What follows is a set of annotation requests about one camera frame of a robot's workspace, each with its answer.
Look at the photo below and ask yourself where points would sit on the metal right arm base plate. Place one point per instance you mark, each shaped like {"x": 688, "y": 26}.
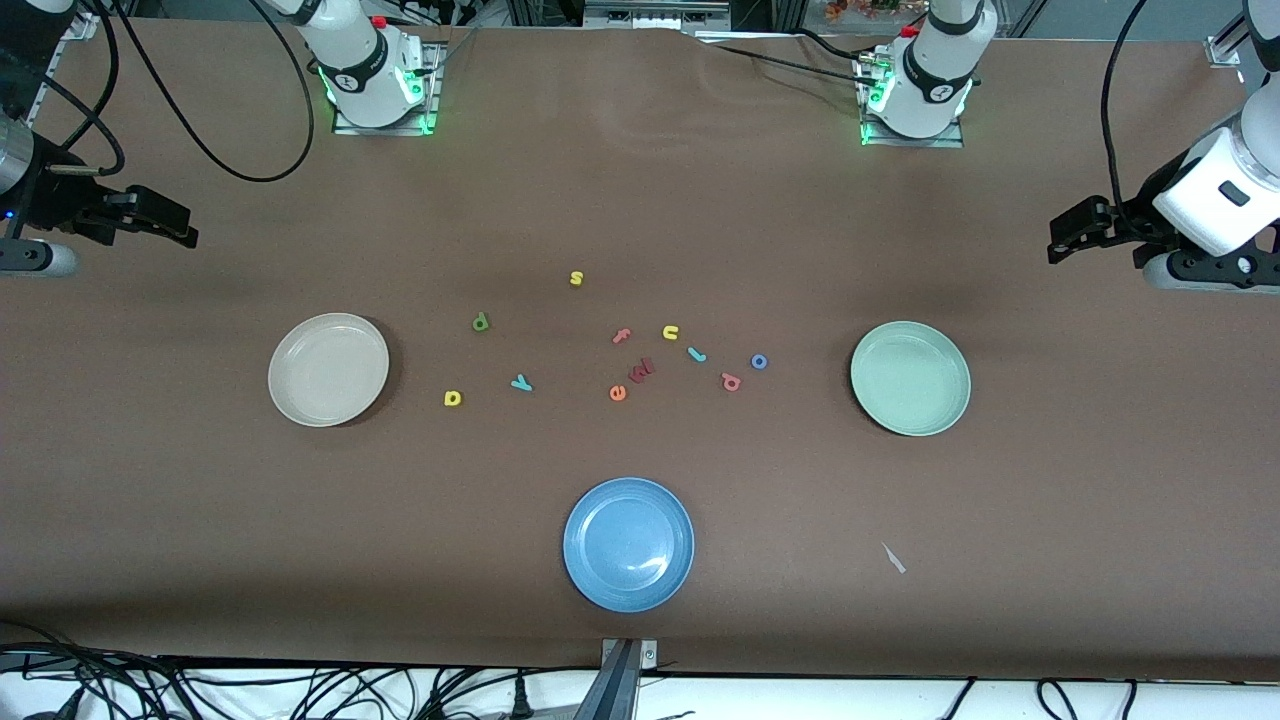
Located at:
{"x": 433, "y": 90}

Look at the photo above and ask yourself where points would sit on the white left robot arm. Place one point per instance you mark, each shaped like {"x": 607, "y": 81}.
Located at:
{"x": 935, "y": 80}

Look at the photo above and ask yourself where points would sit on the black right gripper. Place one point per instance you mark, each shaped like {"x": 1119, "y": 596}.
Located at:
{"x": 62, "y": 203}

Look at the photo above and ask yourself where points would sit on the pale green plate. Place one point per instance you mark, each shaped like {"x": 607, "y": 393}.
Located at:
{"x": 910, "y": 380}

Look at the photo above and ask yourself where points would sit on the beige brown plate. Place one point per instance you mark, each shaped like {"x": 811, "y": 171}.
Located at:
{"x": 328, "y": 375}

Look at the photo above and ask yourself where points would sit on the salmon pink letter p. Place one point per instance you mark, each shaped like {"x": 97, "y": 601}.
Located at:
{"x": 726, "y": 378}

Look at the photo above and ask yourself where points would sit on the orange flower decoration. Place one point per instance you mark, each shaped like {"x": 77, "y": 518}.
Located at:
{"x": 860, "y": 8}

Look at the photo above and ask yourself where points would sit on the brown table mat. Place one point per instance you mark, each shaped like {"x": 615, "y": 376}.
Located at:
{"x": 640, "y": 200}

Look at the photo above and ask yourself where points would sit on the grey metal device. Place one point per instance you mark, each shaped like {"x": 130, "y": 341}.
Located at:
{"x": 655, "y": 15}

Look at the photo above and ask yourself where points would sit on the aluminium frame profile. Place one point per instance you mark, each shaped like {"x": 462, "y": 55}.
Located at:
{"x": 1228, "y": 48}
{"x": 80, "y": 25}

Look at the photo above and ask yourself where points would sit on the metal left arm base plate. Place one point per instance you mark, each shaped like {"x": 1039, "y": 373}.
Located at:
{"x": 920, "y": 142}

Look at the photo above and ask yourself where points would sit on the teal letter y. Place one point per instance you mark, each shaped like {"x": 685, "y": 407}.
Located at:
{"x": 520, "y": 383}

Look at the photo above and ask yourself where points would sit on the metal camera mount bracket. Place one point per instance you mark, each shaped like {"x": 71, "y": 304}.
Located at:
{"x": 620, "y": 690}

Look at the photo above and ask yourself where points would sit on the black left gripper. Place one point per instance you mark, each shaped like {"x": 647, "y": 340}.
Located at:
{"x": 1137, "y": 214}

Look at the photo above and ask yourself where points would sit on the green letter p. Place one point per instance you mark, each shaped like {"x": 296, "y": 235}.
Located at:
{"x": 484, "y": 320}

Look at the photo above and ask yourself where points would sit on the black power plug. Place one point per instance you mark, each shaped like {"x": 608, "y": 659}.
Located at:
{"x": 520, "y": 700}

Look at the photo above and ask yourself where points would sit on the dark red letter w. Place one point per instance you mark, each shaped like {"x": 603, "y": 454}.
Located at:
{"x": 641, "y": 371}

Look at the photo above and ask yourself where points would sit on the small white paper scrap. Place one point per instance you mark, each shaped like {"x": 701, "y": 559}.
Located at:
{"x": 894, "y": 559}

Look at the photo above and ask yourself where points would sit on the blue plate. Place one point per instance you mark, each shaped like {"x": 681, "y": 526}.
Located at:
{"x": 628, "y": 545}

